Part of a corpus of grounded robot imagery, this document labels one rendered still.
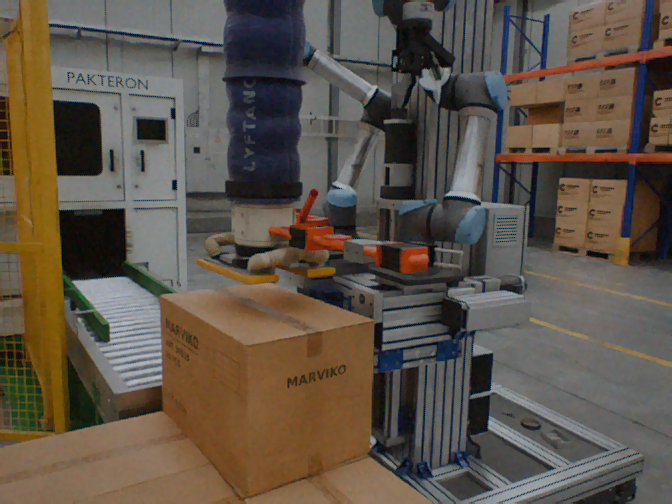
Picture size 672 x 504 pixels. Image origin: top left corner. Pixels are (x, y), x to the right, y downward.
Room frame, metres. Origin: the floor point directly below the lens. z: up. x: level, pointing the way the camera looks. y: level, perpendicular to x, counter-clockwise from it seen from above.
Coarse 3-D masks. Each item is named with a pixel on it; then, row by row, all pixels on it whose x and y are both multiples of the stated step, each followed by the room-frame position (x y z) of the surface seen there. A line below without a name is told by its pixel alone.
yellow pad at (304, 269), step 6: (300, 264) 1.62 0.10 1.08; (306, 264) 1.62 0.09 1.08; (288, 270) 1.63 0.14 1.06; (294, 270) 1.60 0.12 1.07; (300, 270) 1.57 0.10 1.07; (306, 270) 1.56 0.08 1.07; (312, 270) 1.56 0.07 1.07; (318, 270) 1.57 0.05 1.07; (324, 270) 1.58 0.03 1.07; (330, 270) 1.59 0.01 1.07; (306, 276) 1.55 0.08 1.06; (312, 276) 1.55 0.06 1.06; (318, 276) 1.57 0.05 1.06
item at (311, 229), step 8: (304, 224) 1.48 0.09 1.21; (312, 224) 1.50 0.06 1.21; (296, 232) 1.42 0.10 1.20; (304, 232) 1.40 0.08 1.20; (312, 232) 1.40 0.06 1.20; (320, 232) 1.42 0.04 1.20; (328, 232) 1.43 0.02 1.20; (296, 240) 1.43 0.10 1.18; (304, 240) 1.40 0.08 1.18; (304, 248) 1.40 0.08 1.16; (312, 248) 1.40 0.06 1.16; (320, 248) 1.42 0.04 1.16
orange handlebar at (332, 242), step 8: (296, 216) 1.97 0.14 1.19; (312, 216) 1.90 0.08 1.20; (320, 224) 1.81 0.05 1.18; (272, 232) 1.55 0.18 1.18; (280, 232) 1.52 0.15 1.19; (288, 232) 1.49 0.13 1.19; (312, 240) 1.39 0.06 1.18; (320, 240) 1.37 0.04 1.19; (328, 240) 1.34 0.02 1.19; (336, 240) 1.32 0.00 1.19; (344, 240) 1.36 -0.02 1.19; (328, 248) 1.34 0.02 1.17; (336, 248) 1.32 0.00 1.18; (368, 248) 1.22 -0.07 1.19; (368, 256) 1.23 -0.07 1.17; (416, 256) 1.12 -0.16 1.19; (424, 256) 1.13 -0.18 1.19; (416, 264) 1.12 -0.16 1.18; (424, 264) 1.13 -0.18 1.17
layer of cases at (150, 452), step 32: (160, 416) 1.72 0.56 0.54; (0, 448) 1.50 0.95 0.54; (32, 448) 1.50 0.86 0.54; (64, 448) 1.51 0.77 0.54; (96, 448) 1.51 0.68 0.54; (128, 448) 1.52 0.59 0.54; (160, 448) 1.52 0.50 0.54; (192, 448) 1.52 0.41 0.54; (0, 480) 1.34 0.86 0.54; (32, 480) 1.34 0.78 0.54; (64, 480) 1.34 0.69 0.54; (96, 480) 1.35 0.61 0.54; (128, 480) 1.35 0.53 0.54; (160, 480) 1.36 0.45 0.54; (192, 480) 1.36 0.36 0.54; (224, 480) 1.36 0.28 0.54; (320, 480) 1.37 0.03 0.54; (352, 480) 1.38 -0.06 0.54; (384, 480) 1.38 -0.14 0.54
